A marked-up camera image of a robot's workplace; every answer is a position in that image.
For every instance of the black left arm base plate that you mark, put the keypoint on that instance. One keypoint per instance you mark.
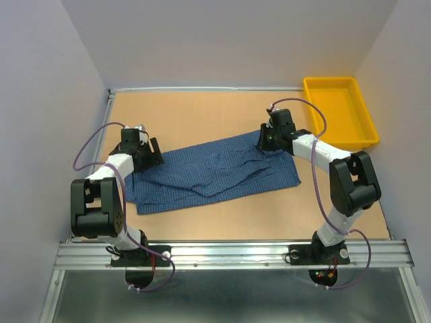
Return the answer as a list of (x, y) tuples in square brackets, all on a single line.
[(139, 257)]

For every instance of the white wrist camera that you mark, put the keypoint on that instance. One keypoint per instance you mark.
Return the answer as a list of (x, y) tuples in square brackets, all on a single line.
[(143, 135), (272, 109)]

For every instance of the aluminium left side rail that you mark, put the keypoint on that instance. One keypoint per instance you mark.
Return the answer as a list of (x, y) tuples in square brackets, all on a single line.
[(87, 159)]

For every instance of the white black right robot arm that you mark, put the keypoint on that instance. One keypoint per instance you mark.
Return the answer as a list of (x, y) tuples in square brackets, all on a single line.
[(353, 186)]

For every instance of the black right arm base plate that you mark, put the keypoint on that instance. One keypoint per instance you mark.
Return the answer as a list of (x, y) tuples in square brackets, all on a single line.
[(307, 255)]

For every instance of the aluminium front rail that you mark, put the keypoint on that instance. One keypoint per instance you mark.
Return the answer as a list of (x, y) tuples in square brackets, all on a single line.
[(223, 255)]

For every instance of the aluminium back rail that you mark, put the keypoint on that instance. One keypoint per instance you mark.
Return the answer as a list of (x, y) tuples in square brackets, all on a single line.
[(203, 89)]

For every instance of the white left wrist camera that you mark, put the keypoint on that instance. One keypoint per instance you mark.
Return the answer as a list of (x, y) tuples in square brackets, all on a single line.
[(143, 135)]

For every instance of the yellow plastic bin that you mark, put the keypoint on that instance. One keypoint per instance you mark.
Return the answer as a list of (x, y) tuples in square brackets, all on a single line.
[(349, 123)]

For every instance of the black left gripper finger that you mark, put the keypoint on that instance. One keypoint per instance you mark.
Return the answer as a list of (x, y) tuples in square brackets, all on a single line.
[(156, 153), (144, 161)]

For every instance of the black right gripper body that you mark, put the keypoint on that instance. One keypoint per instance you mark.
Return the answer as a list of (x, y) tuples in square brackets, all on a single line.
[(275, 135)]

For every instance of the aluminium rail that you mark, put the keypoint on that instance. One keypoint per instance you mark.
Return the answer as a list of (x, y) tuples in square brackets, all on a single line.
[(203, 89), (223, 255), (87, 159)]

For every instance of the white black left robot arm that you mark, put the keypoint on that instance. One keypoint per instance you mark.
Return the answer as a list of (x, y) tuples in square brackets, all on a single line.
[(98, 208)]

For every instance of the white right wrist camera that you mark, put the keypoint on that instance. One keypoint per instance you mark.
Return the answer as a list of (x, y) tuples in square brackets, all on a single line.
[(272, 109)]

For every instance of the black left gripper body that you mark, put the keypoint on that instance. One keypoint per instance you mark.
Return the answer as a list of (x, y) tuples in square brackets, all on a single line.
[(144, 149)]

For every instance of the blue checked long sleeve shirt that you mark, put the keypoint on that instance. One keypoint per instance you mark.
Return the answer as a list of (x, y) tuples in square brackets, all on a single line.
[(209, 173)]

